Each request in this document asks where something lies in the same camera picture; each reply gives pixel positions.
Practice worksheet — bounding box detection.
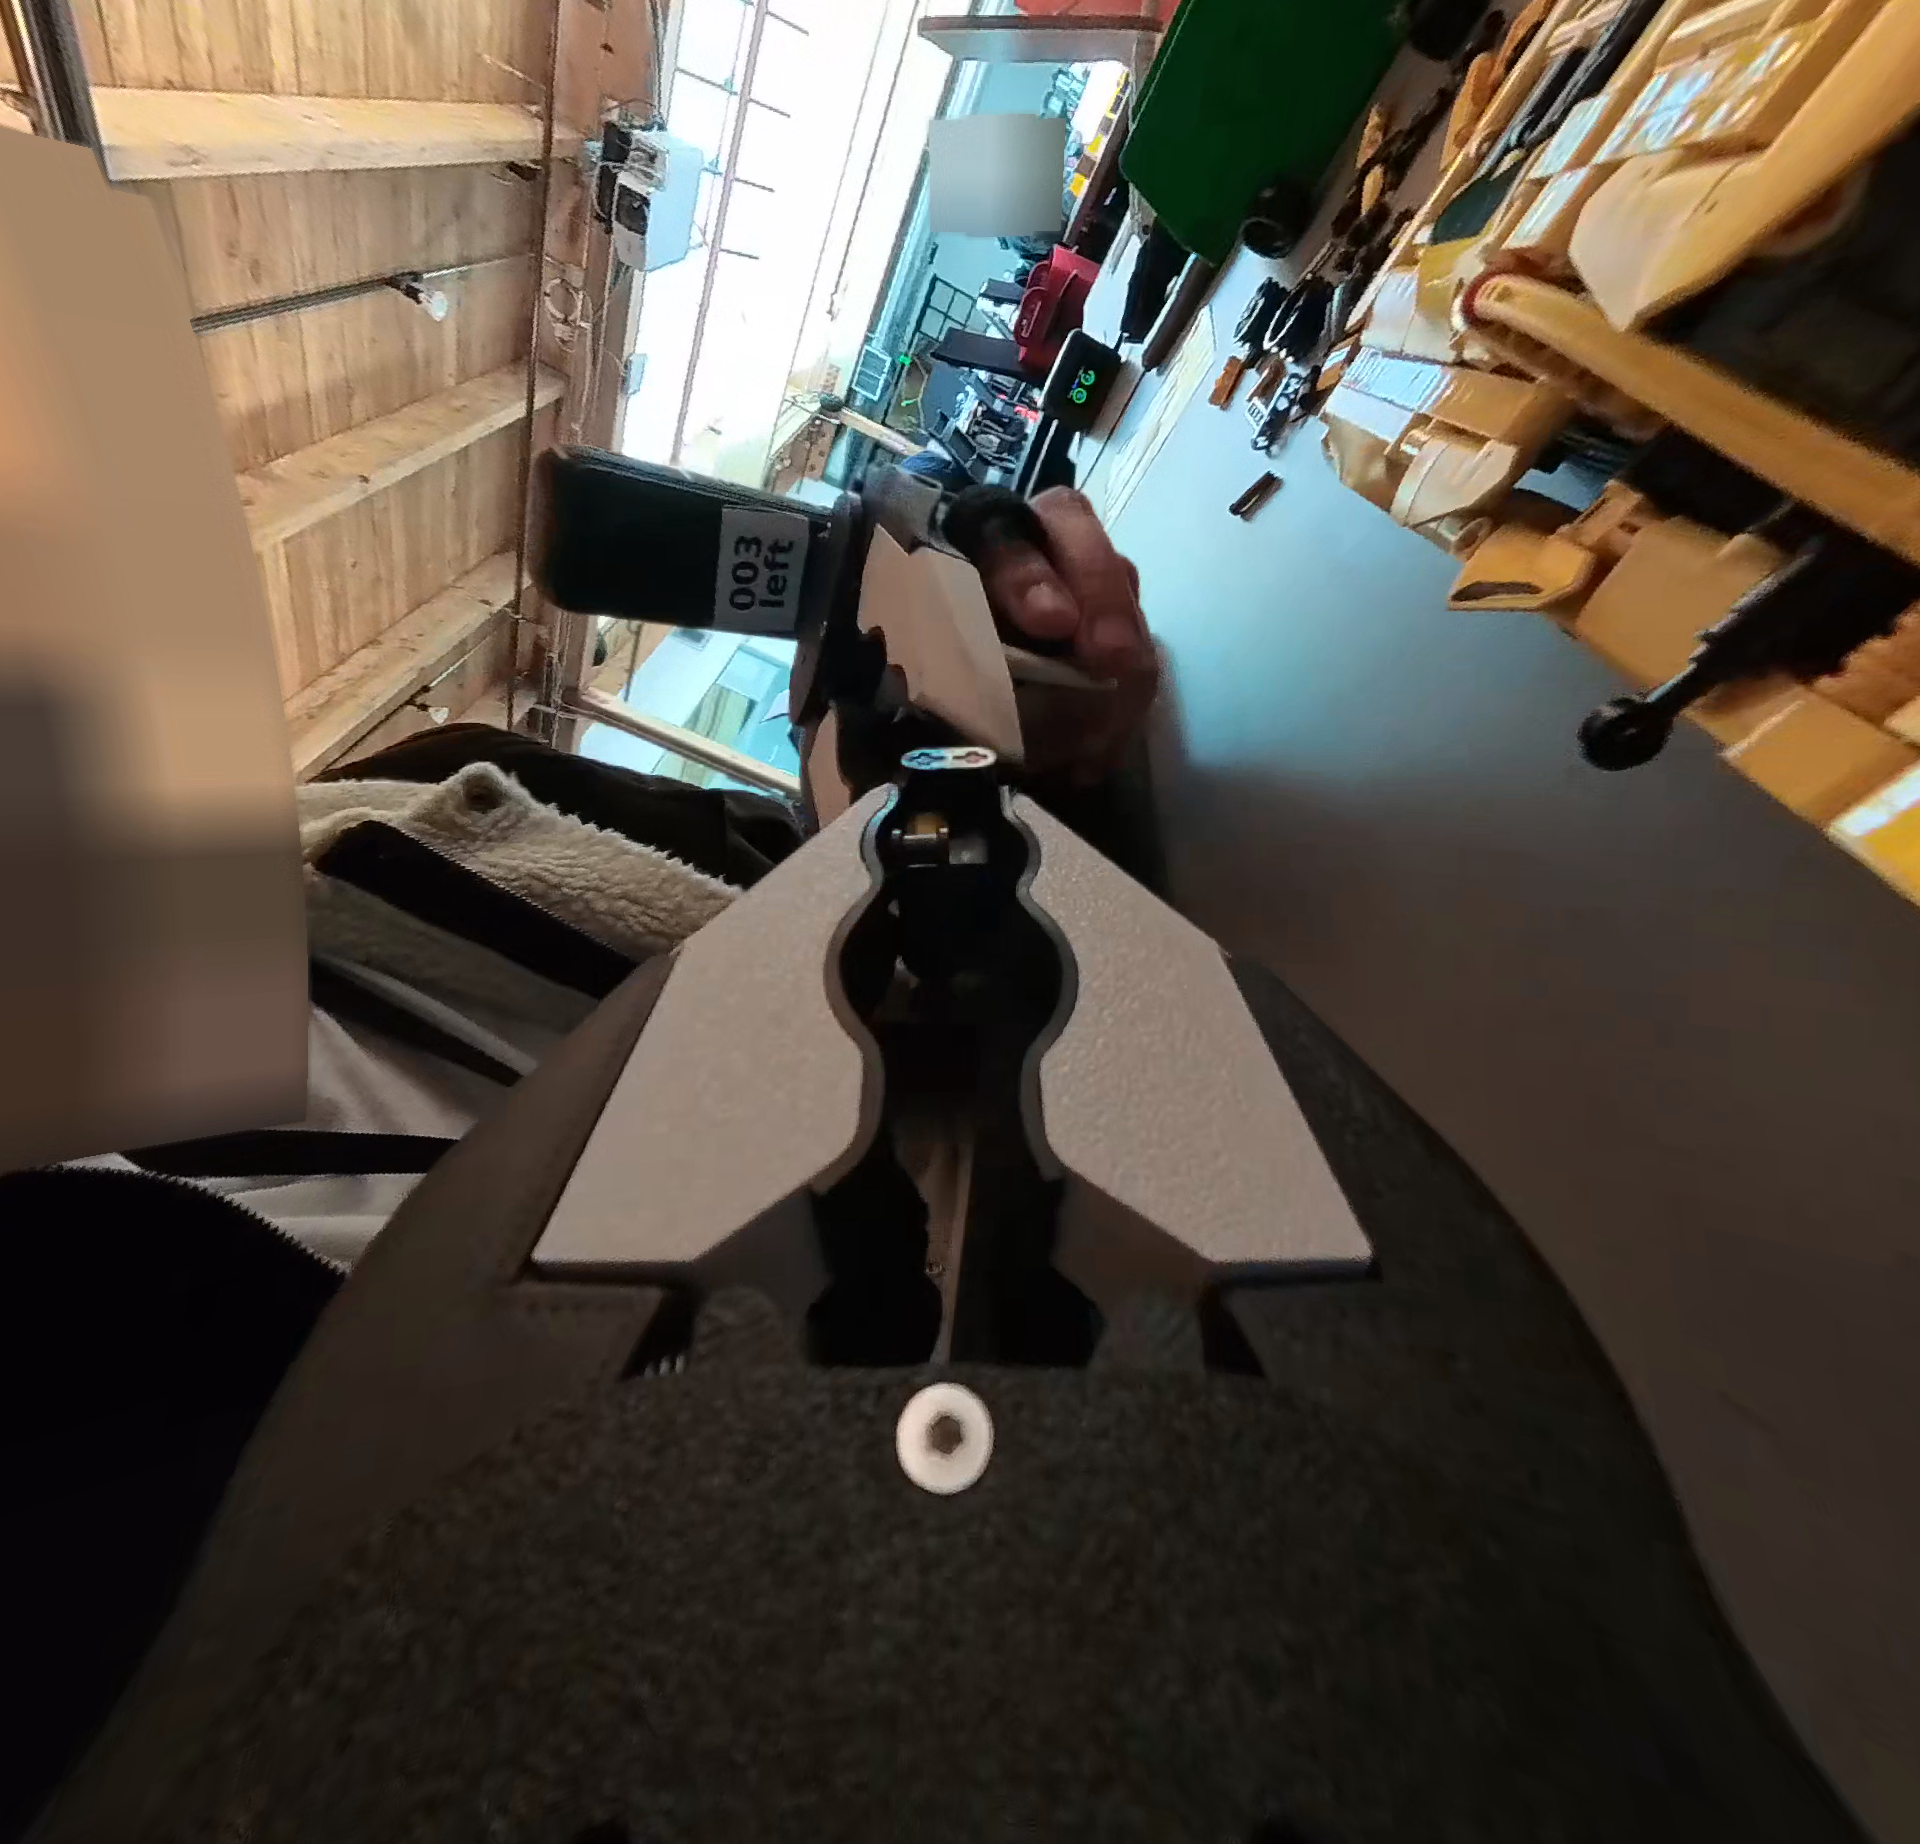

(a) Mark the small digital display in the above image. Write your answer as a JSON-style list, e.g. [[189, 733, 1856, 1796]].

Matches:
[[1046, 332, 1125, 432]]

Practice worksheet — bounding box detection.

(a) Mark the black brick assembly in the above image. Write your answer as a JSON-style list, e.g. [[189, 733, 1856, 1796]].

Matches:
[[876, 742, 1006, 1007]]

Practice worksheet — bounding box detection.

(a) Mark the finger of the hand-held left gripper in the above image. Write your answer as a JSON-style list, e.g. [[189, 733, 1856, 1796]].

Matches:
[[860, 534, 1033, 767], [800, 703, 869, 835]]

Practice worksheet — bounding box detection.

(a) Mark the white ceiling device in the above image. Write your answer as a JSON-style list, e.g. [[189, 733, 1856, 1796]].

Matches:
[[593, 119, 709, 274]]

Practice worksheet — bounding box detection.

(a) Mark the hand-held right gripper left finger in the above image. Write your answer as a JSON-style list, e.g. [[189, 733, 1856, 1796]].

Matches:
[[533, 792, 908, 1326]]

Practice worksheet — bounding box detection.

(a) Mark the pile of yellow black pieces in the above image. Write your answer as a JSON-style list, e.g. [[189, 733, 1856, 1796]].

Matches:
[[1207, 64, 1486, 519]]

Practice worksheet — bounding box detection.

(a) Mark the green plastic bin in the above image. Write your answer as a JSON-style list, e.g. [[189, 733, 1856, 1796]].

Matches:
[[1121, 0, 1445, 263]]

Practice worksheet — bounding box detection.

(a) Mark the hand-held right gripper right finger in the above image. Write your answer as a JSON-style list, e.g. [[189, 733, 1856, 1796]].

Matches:
[[1009, 792, 1380, 1315]]

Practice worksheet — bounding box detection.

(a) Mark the black fleece-lined jacket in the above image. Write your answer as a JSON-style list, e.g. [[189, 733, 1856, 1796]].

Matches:
[[0, 729, 811, 1844]]

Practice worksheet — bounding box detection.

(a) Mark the yellow brick car model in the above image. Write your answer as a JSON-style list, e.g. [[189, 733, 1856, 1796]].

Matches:
[[1319, 0, 1920, 866]]

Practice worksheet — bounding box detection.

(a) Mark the light grey hoodie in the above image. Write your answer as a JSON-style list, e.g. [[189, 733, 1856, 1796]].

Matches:
[[91, 975, 499, 1262]]

